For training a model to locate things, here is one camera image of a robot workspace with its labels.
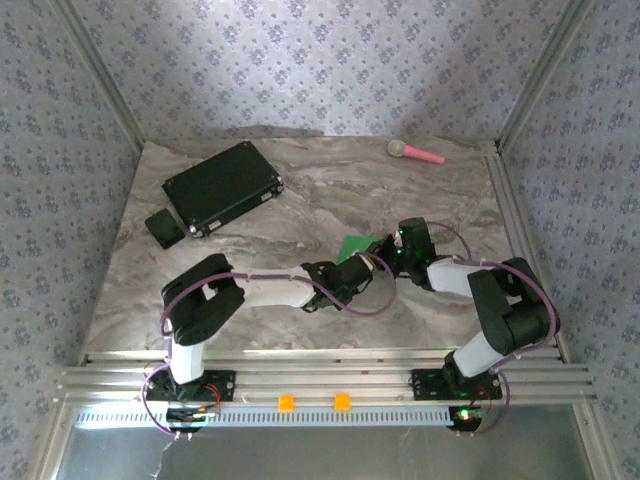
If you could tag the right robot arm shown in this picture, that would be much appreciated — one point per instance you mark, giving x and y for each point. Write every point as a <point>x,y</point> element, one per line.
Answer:
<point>475,357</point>

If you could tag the aluminium frame leg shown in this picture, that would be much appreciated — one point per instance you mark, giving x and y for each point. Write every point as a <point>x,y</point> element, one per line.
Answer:
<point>591,445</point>
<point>54,445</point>

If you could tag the green cloth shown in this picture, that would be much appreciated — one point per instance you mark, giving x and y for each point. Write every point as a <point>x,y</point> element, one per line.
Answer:
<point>355,245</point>

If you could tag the aluminium side rail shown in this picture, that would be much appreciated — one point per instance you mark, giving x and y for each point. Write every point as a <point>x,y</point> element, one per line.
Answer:
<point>497,170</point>

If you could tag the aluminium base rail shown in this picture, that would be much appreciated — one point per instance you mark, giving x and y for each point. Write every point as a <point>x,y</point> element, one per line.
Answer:
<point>320,375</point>

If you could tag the orange clip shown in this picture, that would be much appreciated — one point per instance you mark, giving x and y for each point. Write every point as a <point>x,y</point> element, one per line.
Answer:
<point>286,403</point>
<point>342,402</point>

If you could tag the pink toy microphone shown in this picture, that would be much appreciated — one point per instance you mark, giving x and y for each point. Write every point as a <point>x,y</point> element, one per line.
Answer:
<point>420,154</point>

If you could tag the aluminium upright post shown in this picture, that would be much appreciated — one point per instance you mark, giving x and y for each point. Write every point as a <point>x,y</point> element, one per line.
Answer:
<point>102,75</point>
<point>545,75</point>

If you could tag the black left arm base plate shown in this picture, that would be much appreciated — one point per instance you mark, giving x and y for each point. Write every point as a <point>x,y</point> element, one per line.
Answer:
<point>225,385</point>

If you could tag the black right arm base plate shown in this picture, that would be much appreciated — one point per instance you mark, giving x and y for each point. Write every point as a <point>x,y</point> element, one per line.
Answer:
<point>425,385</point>

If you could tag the black case with metal latches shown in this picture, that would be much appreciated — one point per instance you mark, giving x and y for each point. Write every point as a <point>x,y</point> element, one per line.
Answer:
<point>220,185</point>

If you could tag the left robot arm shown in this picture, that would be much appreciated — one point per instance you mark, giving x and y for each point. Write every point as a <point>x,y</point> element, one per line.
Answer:
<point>187,362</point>

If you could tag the grey metal sheet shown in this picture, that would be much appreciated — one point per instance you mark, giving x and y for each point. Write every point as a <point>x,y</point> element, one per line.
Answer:
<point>325,455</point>

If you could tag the small black box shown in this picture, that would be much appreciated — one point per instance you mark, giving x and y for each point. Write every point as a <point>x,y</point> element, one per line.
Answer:
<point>164,229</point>

